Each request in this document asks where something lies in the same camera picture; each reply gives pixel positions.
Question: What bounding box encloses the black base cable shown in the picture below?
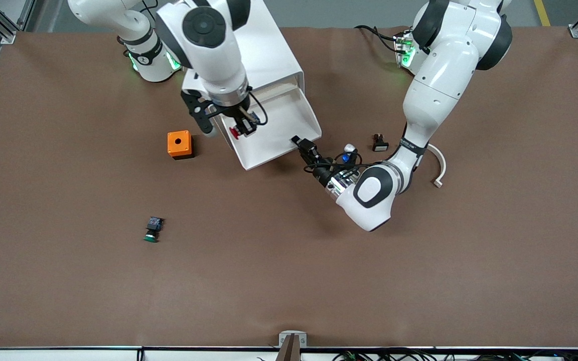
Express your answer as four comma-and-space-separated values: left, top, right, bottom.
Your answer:
354, 25, 401, 54

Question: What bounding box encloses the dark camera post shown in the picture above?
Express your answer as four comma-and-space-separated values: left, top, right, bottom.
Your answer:
275, 335, 304, 361

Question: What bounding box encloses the orange button enclosure box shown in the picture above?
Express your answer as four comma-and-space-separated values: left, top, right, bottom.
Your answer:
167, 130, 195, 160

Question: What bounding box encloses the green mushroom push button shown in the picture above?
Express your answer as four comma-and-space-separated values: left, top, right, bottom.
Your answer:
143, 216, 165, 244

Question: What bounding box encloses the white curved plastic bracket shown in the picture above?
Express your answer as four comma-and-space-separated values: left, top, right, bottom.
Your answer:
427, 144, 447, 189

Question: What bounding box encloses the red mushroom push button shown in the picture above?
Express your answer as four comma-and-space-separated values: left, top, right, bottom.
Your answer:
229, 111, 260, 140

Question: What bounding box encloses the thin multicolour cable tangle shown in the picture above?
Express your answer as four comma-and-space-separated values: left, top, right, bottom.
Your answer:
256, 351, 578, 361

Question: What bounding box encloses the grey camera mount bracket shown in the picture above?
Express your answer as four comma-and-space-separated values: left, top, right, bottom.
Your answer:
278, 330, 308, 349

